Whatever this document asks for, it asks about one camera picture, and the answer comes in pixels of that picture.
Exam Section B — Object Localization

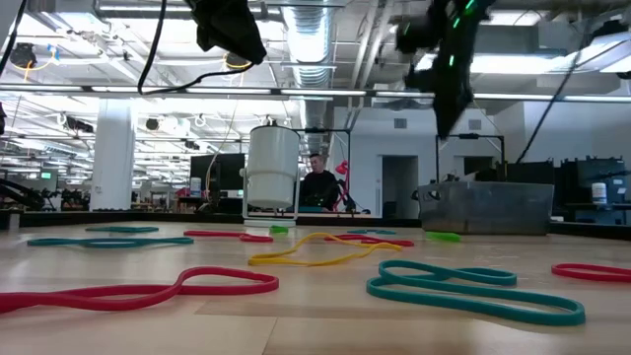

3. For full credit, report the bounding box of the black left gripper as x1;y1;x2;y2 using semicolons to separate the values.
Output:
185;0;267;64

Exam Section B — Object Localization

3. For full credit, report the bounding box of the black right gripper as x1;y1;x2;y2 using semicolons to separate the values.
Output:
396;0;496;139

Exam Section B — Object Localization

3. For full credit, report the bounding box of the red rubber band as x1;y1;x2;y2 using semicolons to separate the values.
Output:
323;233;416;248
550;262;631;284
0;265;281;315
182;229;275;245

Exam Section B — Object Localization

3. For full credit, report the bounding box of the yellow rubber band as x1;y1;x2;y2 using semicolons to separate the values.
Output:
246;231;404;268

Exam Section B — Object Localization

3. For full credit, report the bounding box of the grey plastic bin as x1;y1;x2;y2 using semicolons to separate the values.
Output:
416;179;556;237

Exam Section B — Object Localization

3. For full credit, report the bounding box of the black ceiling device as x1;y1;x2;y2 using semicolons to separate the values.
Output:
9;41;38;70
224;52;252;70

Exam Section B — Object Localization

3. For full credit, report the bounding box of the long horizontal light bar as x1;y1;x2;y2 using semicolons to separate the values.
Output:
0;83;631;104

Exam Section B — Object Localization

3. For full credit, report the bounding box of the white ceiling light panel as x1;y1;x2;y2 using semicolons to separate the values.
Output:
413;29;631;76

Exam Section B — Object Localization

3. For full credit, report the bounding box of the red curved object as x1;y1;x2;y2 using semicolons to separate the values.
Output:
333;159;357;213

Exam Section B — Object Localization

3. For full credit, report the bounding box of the black monitor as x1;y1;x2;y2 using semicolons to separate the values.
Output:
188;152;246;207

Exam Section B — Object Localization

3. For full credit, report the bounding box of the white cylindrical canister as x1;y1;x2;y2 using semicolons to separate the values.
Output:
238;123;303;229

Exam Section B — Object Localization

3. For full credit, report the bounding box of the black shelving unit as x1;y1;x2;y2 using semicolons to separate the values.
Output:
554;156;631;226

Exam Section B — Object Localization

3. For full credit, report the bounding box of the person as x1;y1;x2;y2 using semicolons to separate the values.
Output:
298;152;341;214

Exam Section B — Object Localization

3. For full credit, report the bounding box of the white building column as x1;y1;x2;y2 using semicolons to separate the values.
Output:
89;97;138;212

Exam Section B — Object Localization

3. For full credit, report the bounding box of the silver air duct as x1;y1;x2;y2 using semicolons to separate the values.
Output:
278;0;339;149

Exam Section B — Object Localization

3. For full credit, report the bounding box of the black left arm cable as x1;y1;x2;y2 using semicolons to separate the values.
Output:
136;0;257;96

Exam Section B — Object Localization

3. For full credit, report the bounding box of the thin black hanging cable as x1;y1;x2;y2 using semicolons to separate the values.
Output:
0;0;29;78

